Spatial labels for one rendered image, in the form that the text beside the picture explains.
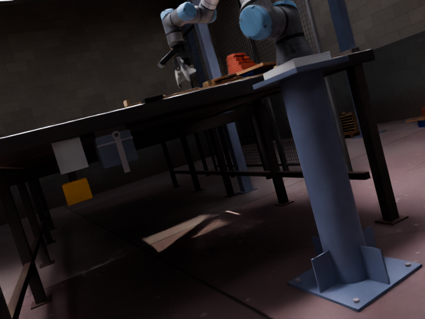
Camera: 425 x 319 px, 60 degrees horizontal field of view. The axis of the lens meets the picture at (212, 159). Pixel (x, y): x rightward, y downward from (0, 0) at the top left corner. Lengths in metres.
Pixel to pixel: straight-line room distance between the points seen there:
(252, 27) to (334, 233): 0.84
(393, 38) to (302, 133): 5.41
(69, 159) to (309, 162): 0.91
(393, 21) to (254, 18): 5.48
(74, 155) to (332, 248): 1.05
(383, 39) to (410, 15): 0.54
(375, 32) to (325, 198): 5.63
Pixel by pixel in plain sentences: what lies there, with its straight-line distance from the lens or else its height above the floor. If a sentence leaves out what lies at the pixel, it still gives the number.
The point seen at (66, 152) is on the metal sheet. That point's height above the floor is 0.81.
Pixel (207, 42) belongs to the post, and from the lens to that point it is 3.88.
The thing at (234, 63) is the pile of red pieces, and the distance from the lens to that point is 2.69.
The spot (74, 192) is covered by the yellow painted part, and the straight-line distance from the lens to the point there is 1.43.
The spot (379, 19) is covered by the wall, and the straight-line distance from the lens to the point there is 6.91.
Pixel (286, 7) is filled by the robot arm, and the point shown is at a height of 1.10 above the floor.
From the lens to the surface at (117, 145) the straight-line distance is 1.44.
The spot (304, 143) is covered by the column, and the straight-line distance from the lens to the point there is 1.46.
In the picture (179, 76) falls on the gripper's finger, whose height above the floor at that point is 1.03.
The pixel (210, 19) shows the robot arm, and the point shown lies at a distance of 1.85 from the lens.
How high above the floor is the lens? 0.75
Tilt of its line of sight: 5 degrees down
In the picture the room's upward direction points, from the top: 16 degrees counter-clockwise
